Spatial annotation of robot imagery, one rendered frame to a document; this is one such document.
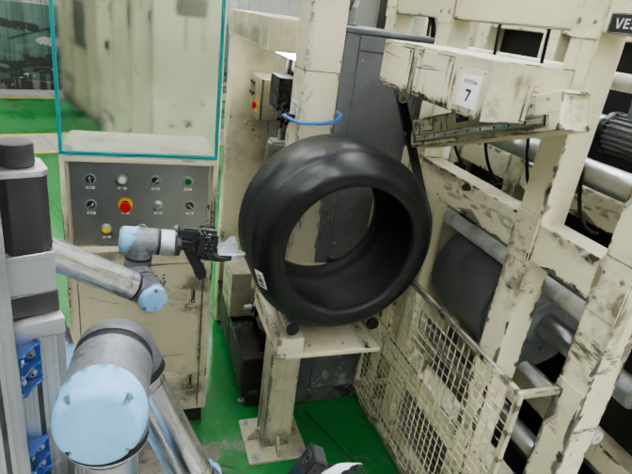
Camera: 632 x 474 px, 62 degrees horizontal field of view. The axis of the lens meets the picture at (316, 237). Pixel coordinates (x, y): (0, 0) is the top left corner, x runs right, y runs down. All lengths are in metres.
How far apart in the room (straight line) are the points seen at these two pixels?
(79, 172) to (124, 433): 1.44
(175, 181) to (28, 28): 8.64
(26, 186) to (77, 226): 1.17
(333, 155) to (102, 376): 0.95
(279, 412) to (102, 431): 1.70
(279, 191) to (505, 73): 0.65
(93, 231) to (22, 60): 8.57
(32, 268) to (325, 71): 1.14
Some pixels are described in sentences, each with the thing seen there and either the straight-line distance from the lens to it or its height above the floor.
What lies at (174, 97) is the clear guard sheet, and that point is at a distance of 1.99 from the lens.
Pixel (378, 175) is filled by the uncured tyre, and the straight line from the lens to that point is 1.51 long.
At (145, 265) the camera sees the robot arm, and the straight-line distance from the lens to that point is 1.56.
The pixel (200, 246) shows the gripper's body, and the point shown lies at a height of 1.17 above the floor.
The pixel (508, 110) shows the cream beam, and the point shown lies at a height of 1.67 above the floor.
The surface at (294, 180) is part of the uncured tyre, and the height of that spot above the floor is 1.40.
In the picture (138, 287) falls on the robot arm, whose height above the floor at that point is 1.12.
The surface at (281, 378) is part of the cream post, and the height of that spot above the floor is 0.40.
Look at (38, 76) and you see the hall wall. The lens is 10.70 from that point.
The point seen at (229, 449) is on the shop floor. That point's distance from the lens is 2.56.
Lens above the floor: 1.83
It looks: 23 degrees down
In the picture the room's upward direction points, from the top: 8 degrees clockwise
